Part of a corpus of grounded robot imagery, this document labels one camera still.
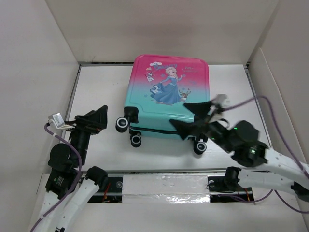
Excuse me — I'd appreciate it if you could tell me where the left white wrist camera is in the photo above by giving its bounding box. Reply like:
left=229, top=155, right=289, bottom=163
left=48, top=113, right=65, bottom=130

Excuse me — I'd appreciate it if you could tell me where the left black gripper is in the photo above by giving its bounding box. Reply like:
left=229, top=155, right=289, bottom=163
left=63, top=104, right=108, bottom=164

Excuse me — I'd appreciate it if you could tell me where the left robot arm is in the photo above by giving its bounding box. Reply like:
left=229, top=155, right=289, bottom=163
left=30, top=105, right=108, bottom=232

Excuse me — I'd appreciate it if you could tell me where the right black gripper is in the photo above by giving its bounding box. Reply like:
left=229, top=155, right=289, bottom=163
left=169, top=98, right=235, bottom=153

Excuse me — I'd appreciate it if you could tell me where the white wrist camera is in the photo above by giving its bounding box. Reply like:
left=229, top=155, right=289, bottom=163
left=211, top=94, right=229, bottom=108
left=48, top=113, right=65, bottom=130

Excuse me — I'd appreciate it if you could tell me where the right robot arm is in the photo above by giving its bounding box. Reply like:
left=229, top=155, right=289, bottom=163
left=170, top=100, right=309, bottom=202

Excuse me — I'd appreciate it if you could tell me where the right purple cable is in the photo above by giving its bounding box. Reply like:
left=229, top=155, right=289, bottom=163
left=217, top=95, right=309, bottom=215

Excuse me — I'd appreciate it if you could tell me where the pink and teal suitcase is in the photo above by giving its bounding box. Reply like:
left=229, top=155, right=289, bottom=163
left=115, top=55, right=210, bottom=147

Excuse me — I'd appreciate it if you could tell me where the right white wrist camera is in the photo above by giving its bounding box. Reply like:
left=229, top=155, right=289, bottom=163
left=211, top=94, right=229, bottom=108

